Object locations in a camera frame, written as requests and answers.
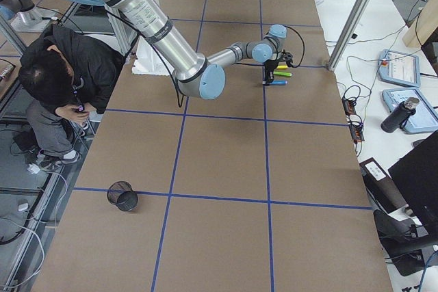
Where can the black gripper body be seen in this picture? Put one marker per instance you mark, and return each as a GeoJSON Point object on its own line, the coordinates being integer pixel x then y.
{"type": "Point", "coordinates": [271, 65]}

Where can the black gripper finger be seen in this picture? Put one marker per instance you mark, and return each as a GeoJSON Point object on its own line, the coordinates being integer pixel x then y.
{"type": "Point", "coordinates": [268, 76]}

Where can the blue marker pen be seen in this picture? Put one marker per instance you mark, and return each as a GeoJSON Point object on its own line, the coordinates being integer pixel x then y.
{"type": "Point", "coordinates": [279, 82]}

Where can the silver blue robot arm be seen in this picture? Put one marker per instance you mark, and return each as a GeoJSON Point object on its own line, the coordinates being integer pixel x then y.
{"type": "Point", "coordinates": [24, 9]}
{"type": "Point", "coordinates": [194, 74]}

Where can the green highlighter pen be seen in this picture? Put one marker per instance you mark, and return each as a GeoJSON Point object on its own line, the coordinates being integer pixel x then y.
{"type": "Point", "coordinates": [283, 74]}

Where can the black usb hub upper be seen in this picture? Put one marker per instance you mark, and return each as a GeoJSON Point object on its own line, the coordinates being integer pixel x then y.
{"type": "Point", "coordinates": [349, 106]}

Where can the black usb hub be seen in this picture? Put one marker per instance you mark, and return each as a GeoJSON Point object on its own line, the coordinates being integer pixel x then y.
{"type": "Point", "coordinates": [349, 106]}
{"type": "Point", "coordinates": [356, 133]}

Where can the black usb hub lower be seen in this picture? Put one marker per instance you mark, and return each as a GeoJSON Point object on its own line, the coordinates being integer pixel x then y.
{"type": "Point", "coordinates": [356, 133]}

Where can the brown paper table mat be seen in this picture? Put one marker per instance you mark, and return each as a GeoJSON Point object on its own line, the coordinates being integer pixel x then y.
{"type": "Point", "coordinates": [256, 190]}

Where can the teach pendant far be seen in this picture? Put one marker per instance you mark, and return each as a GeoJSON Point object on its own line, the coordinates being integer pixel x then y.
{"type": "Point", "coordinates": [399, 68]}

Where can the teach pendant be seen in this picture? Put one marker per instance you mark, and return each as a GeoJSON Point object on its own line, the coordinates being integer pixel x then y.
{"type": "Point", "coordinates": [425, 118]}
{"type": "Point", "coordinates": [399, 68]}

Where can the black water bottle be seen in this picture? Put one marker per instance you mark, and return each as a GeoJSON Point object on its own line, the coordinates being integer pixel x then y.
{"type": "Point", "coordinates": [399, 116]}

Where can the black box with label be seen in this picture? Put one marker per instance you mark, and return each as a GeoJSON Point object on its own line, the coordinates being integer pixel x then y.
{"type": "Point", "coordinates": [381, 186]}

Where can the teach pendant near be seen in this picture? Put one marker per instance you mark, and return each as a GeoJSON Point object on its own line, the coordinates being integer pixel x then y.
{"type": "Point", "coordinates": [425, 118]}

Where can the black monitor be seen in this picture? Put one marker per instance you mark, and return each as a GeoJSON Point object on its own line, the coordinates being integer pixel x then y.
{"type": "Point", "coordinates": [415, 176]}

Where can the black mesh cup near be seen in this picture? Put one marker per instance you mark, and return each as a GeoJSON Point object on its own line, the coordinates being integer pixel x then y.
{"type": "Point", "coordinates": [122, 196]}

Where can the seated person in black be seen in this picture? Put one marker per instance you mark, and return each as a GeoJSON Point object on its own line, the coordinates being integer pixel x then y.
{"type": "Point", "coordinates": [69, 76]}

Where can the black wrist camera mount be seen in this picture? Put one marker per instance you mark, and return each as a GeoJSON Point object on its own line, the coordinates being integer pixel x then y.
{"type": "Point", "coordinates": [288, 58]}

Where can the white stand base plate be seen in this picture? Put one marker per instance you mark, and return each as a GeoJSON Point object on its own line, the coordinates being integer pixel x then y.
{"type": "Point", "coordinates": [147, 62]}

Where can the aluminium frame post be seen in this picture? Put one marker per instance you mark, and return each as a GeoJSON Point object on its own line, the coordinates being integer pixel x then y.
{"type": "Point", "coordinates": [351, 23]}

